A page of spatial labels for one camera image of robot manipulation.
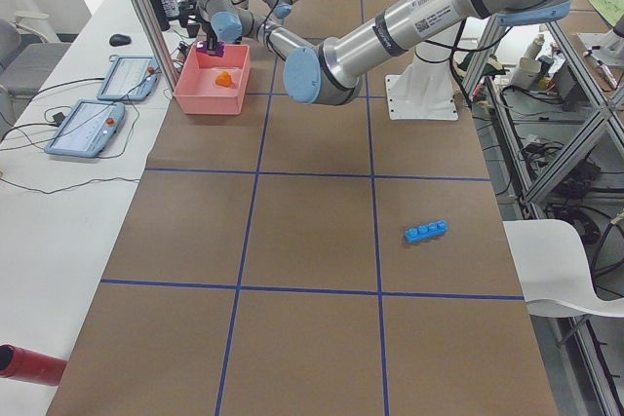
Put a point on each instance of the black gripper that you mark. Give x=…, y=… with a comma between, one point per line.
x=213, y=42

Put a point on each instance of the purple block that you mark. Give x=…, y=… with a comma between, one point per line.
x=201, y=49

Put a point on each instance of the orange block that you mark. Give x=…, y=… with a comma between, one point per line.
x=224, y=79

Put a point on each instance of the long blue block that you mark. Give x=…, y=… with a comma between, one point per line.
x=426, y=231

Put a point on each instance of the pink plastic box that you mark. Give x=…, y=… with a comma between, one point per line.
x=196, y=91

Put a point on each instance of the far teach pendant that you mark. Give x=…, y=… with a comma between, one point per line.
x=130, y=78

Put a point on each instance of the teach pendant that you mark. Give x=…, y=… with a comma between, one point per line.
x=87, y=129
x=130, y=78

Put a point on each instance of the black computer mouse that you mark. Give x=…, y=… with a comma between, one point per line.
x=118, y=40

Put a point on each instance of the near teach pendant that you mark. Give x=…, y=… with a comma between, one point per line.
x=87, y=129

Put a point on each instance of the red cylinder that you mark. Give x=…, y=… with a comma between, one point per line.
x=28, y=366

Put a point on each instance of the white chair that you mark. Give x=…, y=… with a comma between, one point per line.
x=553, y=270

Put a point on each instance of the aluminium frame post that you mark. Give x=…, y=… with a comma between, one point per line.
x=156, y=40

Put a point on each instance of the white camera pole stand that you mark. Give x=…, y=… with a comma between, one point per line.
x=424, y=91

